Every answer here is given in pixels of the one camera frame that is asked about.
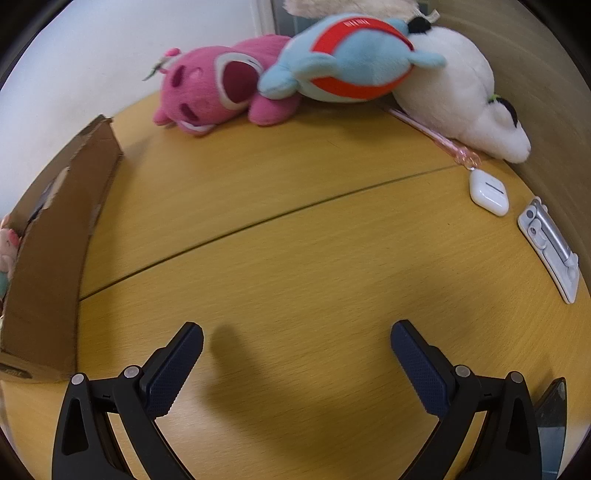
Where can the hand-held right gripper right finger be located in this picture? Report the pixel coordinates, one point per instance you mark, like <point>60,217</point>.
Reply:
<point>420,369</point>

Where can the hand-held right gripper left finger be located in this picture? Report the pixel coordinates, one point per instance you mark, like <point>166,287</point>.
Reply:
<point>171,374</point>

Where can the brown cardboard box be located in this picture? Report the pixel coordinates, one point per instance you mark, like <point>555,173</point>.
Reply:
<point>51,277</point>

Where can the white folding phone stand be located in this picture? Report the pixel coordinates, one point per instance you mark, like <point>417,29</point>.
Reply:
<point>549,244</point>

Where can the wooden desktop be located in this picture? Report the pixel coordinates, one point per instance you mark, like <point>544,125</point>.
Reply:
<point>295,277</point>

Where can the dark flat device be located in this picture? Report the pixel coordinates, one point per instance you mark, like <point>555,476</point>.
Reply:
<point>551,415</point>

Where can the white earbuds case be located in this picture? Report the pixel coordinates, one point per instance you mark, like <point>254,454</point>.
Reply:
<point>489,194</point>

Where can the pink pig plush toy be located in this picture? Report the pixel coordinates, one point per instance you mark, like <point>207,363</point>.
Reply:
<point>7,249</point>

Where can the pink transparent pen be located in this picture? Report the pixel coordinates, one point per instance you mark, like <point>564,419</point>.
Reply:
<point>434,134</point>

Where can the white plush toy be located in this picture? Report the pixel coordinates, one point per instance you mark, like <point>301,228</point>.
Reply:
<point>452,92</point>

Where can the pink bear plush toy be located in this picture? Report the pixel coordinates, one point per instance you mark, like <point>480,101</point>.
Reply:
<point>198,87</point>

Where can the blue dolphin plush toy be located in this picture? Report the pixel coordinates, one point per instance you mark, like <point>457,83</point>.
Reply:
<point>355,60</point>

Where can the beige teddy bear plush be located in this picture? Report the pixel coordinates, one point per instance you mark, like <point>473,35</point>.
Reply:
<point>323,5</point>

